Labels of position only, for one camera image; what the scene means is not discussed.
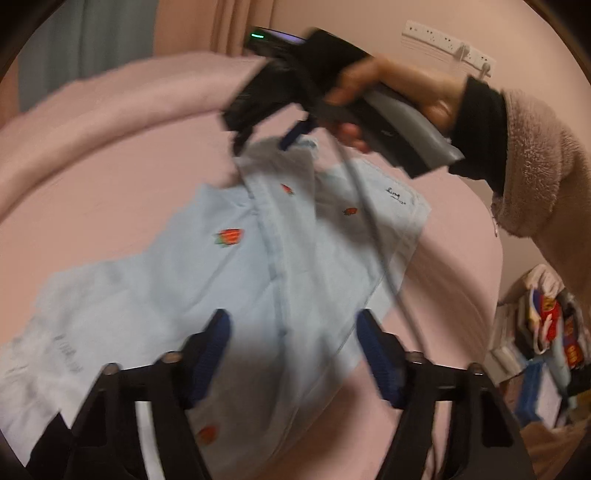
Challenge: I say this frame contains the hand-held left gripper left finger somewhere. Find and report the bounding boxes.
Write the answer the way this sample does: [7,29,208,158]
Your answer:
[28,308,232,480]

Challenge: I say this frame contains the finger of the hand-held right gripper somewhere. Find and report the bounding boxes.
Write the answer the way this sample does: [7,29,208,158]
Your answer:
[278,117,315,151]
[231,126,259,160]

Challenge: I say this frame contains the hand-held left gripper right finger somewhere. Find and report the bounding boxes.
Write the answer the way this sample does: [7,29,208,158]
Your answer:
[355,308,536,480]

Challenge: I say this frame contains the light blue pants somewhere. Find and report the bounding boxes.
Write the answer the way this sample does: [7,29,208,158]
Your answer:
[0,138,432,467]

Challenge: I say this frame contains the person's right forearm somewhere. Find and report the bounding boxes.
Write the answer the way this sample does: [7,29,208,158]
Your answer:
[447,76,591,298]

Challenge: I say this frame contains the person's right hand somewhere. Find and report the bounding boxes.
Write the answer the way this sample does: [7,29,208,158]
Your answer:
[323,55,467,154]

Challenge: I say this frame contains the pink curtain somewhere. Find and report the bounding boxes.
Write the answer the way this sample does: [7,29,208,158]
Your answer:
[152,0,279,62]

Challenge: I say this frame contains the white paper stack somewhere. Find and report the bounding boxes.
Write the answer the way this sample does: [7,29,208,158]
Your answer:
[488,300,528,385]

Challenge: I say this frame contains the pink duvet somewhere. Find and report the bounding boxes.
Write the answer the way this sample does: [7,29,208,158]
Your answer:
[0,51,262,208]

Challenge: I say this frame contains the blue box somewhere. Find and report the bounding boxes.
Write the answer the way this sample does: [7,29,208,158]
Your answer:
[514,364,546,426]

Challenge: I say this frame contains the red printed bag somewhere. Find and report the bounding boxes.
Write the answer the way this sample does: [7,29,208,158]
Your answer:
[530,288,591,370]

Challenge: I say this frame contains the blue curtain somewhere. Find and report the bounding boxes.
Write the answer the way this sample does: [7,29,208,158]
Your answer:
[18,0,157,112]

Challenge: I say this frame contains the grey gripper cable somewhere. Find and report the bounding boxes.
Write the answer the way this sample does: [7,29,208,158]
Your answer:
[318,115,431,358]

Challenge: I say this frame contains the white wall power strip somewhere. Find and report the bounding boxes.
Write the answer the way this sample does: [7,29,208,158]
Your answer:
[459,42,498,78]
[401,19,465,52]

